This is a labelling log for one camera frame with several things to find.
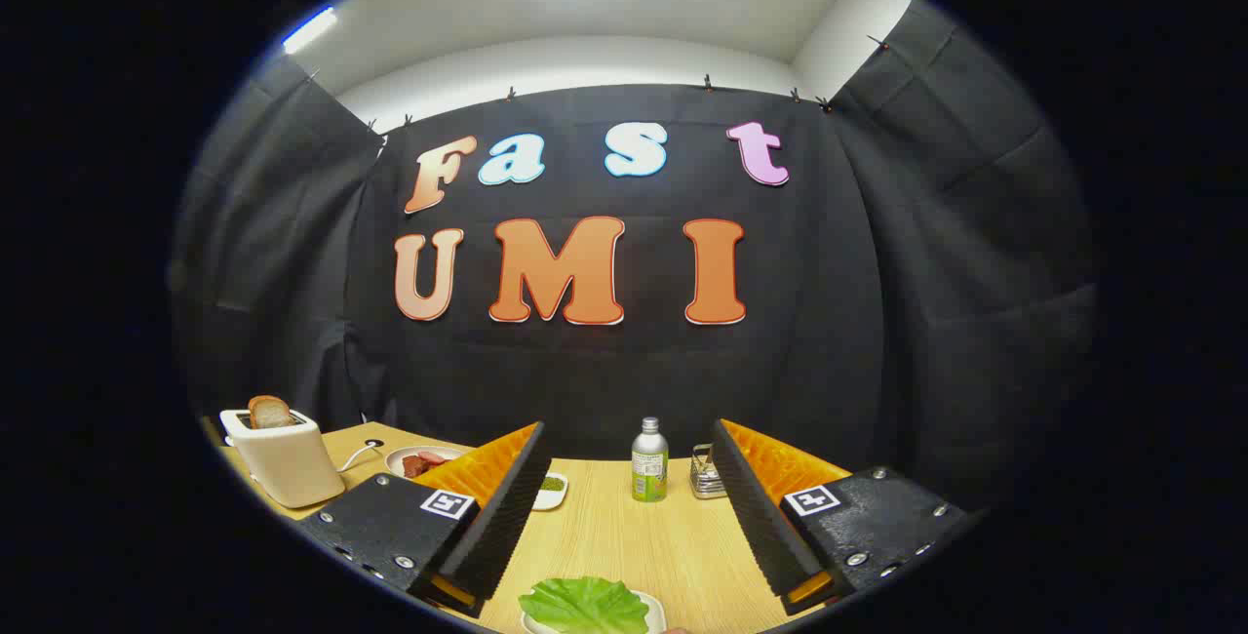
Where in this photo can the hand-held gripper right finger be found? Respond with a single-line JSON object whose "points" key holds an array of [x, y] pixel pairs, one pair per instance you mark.
{"points": [[756, 517]]}

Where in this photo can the toasted bread slice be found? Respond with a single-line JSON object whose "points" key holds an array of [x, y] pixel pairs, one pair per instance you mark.
{"points": [[268, 413]]}

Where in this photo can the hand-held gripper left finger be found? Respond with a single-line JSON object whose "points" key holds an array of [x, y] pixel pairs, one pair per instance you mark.
{"points": [[507, 517]]}

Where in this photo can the ceiling light strip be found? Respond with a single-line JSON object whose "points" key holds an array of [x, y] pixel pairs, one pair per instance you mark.
{"points": [[309, 30]]}

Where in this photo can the white toaster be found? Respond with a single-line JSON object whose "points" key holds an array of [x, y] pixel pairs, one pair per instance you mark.
{"points": [[288, 463]]}

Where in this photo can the grey round plate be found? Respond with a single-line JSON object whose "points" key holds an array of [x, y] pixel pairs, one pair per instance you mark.
{"points": [[395, 459]]}

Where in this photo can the white divided dish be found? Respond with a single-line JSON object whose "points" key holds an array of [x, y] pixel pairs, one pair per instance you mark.
{"points": [[556, 500]]}

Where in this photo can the white plate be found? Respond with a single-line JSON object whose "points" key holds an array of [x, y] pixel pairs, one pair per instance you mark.
{"points": [[656, 614]]}

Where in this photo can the silver bottle with green label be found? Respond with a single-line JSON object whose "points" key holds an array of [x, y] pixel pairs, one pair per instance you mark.
{"points": [[649, 468]]}

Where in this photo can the green beans heap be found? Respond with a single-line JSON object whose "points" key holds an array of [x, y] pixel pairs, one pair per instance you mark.
{"points": [[553, 484]]}

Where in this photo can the green lettuce leaf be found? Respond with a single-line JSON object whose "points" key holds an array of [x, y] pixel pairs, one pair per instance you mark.
{"points": [[585, 605]]}

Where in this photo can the black backdrop cloth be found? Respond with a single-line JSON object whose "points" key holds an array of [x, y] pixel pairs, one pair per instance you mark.
{"points": [[624, 380]]}

